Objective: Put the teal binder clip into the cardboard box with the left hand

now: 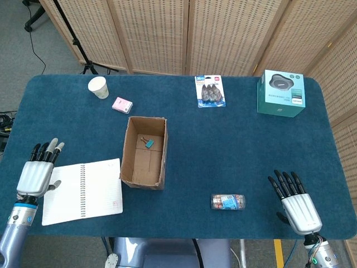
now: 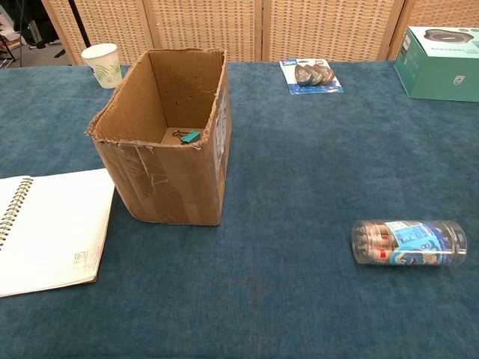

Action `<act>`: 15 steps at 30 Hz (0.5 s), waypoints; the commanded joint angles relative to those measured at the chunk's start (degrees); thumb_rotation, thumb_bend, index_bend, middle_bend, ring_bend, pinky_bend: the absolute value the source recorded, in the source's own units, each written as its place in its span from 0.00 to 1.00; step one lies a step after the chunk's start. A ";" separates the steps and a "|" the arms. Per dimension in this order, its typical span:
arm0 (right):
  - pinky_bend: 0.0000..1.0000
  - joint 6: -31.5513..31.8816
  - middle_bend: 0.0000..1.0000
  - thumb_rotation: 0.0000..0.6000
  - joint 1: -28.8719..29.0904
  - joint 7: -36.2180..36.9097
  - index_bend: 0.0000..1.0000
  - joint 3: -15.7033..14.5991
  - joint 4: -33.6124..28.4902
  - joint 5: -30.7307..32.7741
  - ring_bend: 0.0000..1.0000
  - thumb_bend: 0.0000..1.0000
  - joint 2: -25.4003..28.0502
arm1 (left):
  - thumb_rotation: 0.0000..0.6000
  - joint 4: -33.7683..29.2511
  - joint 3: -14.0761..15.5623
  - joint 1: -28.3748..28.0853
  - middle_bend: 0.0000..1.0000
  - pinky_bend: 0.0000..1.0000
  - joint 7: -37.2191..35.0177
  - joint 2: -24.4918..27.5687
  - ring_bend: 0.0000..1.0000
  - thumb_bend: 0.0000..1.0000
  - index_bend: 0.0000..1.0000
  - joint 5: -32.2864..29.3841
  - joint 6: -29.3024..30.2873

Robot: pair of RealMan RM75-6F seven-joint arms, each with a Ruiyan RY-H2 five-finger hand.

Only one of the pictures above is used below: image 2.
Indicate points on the blue felt table mat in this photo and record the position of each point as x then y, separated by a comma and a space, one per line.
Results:
299, 168

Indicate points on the woven wooden folding screen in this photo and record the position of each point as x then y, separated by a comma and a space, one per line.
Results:
299, 30

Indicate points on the clear plastic jar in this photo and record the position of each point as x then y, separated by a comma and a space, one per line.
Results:
408, 243

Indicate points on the teal binder clip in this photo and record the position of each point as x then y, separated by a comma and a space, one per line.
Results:
190, 137

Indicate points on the black tripod stand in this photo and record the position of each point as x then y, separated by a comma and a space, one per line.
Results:
80, 22

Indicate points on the blue correction tape blister pack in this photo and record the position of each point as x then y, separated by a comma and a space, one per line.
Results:
310, 76

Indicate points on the white paper cup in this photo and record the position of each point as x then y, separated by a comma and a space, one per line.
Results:
105, 65

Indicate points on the open brown cardboard box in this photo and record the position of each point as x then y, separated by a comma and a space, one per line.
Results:
168, 183

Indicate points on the open white spiral notebook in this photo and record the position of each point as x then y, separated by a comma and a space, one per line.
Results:
52, 232

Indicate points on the teal product box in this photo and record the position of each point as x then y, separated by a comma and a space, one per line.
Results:
438, 71

